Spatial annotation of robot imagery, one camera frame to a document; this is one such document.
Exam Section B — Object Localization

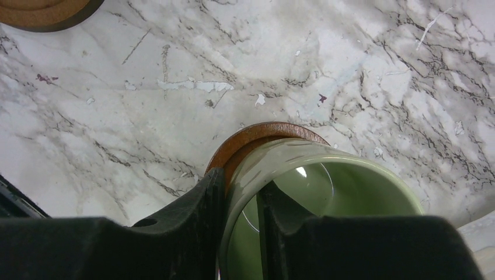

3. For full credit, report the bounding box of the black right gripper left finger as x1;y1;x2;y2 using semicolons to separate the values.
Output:
1;168;225;279

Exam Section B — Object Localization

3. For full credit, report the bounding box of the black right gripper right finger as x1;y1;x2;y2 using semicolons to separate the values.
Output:
256;183;483;279

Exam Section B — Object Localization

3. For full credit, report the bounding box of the light green ceramic mug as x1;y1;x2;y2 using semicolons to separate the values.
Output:
219;138;424;279

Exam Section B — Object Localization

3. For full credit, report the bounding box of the right brown wooden coaster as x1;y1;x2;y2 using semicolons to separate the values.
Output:
205;121;329;181

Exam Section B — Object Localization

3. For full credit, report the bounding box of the brown wooden coaster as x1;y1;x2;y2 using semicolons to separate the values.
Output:
1;0;104;32
205;121;329;181

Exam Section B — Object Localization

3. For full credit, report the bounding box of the white tiered dessert stand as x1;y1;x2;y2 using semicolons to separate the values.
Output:
458;211;495;279

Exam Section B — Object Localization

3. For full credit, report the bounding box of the left brown wooden coaster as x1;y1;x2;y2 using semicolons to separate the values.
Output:
1;0;104;32

